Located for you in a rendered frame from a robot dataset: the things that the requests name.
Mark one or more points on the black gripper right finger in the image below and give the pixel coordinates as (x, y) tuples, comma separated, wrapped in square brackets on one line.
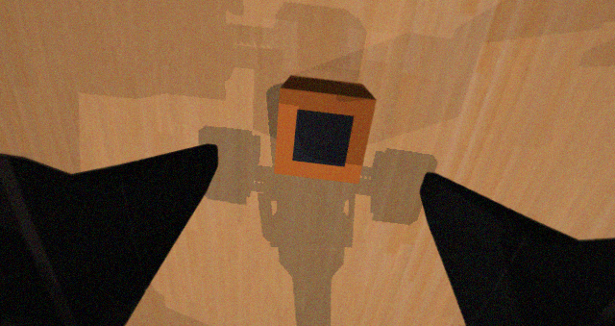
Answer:
[(507, 269)]

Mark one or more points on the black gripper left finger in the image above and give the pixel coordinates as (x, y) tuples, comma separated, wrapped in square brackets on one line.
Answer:
[(99, 237)]

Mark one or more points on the orange-brown block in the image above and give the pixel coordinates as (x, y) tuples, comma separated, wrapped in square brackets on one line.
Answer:
[(323, 129)]

